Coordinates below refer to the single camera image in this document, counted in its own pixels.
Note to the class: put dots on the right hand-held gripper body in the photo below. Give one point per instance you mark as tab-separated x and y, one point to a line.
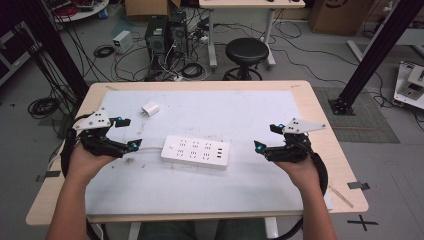
293	151

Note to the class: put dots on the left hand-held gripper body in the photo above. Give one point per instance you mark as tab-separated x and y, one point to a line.
96	141

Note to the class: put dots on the white charger plug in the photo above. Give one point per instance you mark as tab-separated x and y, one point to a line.
150	108

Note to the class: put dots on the white power strip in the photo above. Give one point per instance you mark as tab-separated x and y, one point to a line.
196	153

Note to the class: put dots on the person's right hand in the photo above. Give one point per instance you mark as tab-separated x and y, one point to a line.
305	173

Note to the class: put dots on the person's left hand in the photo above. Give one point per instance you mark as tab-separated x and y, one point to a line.
83	166

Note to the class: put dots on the black tape piece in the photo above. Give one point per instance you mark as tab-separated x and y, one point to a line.
50	175
358	185

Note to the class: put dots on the white table mat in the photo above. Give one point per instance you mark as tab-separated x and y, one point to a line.
206	186

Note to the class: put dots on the thin wooden stick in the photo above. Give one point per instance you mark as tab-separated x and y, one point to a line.
341	197

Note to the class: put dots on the white table leg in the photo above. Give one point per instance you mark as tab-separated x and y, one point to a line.
271	228
134	231

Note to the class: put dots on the grey floor mat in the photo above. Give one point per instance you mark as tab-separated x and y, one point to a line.
370	128

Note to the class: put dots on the white power supply box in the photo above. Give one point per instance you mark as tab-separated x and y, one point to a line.
122	40

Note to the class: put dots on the black round stool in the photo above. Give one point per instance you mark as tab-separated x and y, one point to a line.
246	50

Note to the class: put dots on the black computer tower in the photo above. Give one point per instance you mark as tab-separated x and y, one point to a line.
156	40
178	33

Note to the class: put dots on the black aluminium stand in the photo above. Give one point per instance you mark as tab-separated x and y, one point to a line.
56	50
376	53

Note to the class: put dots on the black tape cross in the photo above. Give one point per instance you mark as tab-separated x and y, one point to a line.
362	222

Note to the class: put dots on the round white table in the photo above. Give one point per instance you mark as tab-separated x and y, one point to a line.
83	11

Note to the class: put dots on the small cardboard box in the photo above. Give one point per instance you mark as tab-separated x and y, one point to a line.
146	6

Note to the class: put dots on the grey shelf unit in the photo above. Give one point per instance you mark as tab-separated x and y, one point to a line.
13	53

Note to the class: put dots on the large cardboard box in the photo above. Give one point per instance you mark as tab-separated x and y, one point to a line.
338	16

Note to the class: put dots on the white desk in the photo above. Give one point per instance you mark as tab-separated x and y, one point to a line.
250	3

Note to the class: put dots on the white device platform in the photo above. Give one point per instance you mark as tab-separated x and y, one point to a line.
410	85

